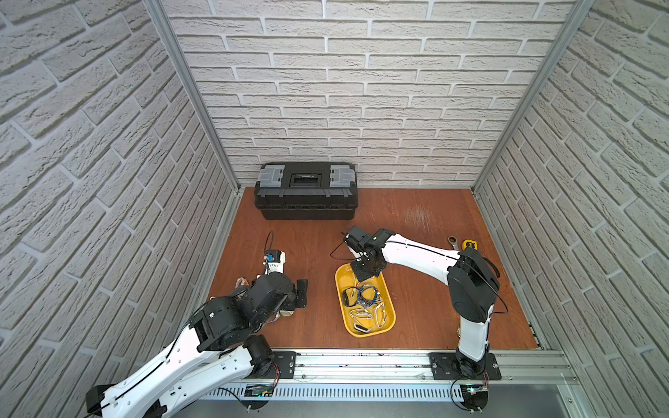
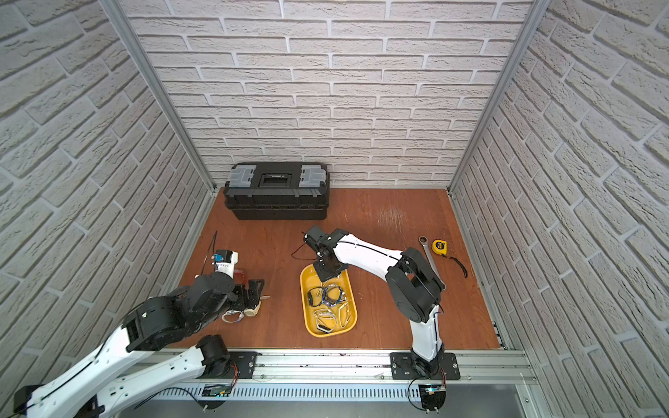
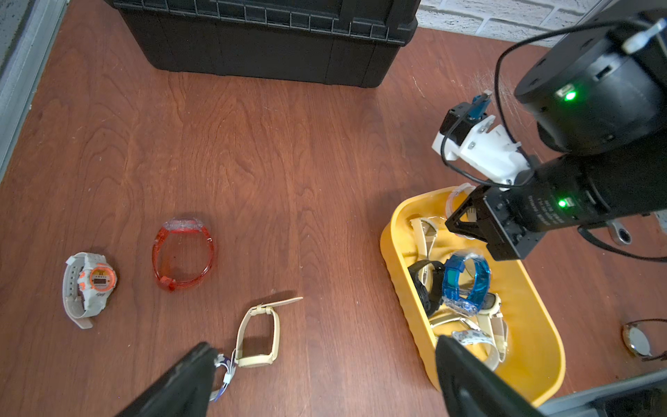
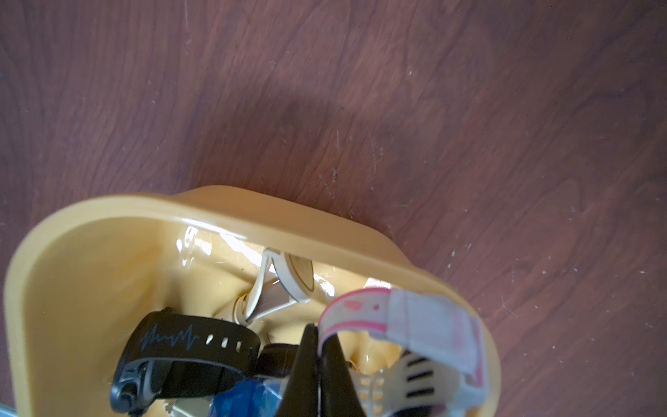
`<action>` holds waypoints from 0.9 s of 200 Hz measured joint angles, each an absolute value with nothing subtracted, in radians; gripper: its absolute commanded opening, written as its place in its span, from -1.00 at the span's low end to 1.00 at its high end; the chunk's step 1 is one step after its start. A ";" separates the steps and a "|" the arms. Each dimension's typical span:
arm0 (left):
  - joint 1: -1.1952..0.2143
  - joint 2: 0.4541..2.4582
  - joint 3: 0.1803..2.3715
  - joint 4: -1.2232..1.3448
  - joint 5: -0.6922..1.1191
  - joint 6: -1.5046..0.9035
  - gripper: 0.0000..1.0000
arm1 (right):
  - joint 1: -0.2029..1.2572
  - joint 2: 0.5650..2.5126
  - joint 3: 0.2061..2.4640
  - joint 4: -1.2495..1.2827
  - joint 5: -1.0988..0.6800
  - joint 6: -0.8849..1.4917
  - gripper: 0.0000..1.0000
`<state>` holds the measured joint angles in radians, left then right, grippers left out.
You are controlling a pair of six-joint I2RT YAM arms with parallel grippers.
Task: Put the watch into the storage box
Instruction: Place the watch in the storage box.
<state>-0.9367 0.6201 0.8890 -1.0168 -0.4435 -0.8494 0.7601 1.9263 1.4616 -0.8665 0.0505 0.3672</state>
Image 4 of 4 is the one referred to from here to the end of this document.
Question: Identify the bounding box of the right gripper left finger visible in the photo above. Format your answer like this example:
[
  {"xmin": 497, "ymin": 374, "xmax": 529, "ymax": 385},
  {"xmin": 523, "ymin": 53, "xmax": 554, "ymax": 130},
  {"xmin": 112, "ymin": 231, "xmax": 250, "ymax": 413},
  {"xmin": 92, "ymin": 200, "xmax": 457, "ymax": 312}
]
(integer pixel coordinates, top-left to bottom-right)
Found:
[{"xmin": 275, "ymin": 324, "xmax": 320, "ymax": 417}]

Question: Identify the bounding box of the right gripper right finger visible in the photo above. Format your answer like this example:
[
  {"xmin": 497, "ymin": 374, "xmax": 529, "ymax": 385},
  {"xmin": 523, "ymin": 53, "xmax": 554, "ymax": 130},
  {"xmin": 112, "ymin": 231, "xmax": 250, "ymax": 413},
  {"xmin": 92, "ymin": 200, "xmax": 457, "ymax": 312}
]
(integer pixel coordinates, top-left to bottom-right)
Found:
[{"xmin": 320, "ymin": 335, "xmax": 366, "ymax": 417}]

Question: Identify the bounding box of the blue transparent watch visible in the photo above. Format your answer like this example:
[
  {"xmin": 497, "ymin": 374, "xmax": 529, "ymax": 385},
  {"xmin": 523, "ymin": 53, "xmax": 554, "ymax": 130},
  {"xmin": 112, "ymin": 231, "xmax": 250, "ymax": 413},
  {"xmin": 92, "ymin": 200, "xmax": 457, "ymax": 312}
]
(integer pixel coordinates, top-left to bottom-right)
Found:
[{"xmin": 208, "ymin": 379, "xmax": 288, "ymax": 417}]

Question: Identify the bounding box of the pink white strap watch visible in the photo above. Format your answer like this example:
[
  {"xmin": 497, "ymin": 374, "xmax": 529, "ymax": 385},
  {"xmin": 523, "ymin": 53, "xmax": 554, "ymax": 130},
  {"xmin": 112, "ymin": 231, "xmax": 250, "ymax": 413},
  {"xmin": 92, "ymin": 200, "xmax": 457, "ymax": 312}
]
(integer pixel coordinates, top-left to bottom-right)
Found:
[{"xmin": 318, "ymin": 288, "xmax": 490, "ymax": 416}]

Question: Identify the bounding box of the white slim strap watch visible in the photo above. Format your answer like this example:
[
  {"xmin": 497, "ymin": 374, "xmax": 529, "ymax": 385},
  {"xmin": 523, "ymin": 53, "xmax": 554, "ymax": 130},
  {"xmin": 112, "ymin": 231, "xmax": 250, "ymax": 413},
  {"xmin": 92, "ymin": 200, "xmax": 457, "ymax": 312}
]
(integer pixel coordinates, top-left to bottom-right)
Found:
[{"xmin": 231, "ymin": 248, "xmax": 315, "ymax": 325}]

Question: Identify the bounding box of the black digital watch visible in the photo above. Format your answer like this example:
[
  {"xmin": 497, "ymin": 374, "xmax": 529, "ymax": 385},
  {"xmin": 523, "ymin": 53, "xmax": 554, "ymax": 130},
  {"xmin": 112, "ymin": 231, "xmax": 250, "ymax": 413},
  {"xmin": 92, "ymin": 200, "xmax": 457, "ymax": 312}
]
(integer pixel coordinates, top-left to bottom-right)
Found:
[{"xmin": 110, "ymin": 309, "xmax": 298, "ymax": 416}]

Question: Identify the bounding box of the yellow plastic storage tray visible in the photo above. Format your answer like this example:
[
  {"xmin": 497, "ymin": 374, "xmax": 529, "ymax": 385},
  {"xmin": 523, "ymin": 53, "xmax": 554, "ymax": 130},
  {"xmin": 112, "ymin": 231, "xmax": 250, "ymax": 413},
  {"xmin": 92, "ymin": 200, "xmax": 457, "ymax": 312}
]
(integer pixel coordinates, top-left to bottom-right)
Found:
[{"xmin": 5, "ymin": 186, "xmax": 501, "ymax": 416}]

